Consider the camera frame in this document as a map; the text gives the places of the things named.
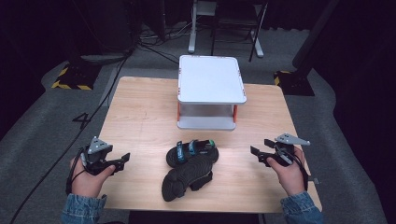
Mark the person's left denim sleeve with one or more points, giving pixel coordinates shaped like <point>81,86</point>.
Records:
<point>82,210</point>

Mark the white metal stand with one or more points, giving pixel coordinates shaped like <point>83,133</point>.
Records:
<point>224,29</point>

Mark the white two-tier shoe rack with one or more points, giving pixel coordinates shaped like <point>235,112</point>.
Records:
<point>209,91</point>

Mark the black folding chair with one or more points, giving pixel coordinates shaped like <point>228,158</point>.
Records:
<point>239,28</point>

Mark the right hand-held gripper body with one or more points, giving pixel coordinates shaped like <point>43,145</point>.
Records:
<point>285,148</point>

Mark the person's right hand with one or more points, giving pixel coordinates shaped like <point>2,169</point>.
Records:
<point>290,174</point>

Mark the black sandal sole up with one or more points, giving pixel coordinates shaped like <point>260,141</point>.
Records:
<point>187,176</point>

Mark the person's left hand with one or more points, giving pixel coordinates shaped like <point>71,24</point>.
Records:
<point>89,180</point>

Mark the black base with yellow stripes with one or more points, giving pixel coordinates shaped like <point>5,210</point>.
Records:
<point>74,77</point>

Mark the person's right denim sleeve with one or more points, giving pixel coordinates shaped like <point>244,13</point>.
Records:
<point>301,209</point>

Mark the black stand with striped base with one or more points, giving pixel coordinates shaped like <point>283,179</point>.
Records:
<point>303,59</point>

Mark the person's denim sleeve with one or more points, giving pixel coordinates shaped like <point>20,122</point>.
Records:
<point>82,210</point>
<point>301,209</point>

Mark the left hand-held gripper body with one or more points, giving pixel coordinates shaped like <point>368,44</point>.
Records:
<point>97,153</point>

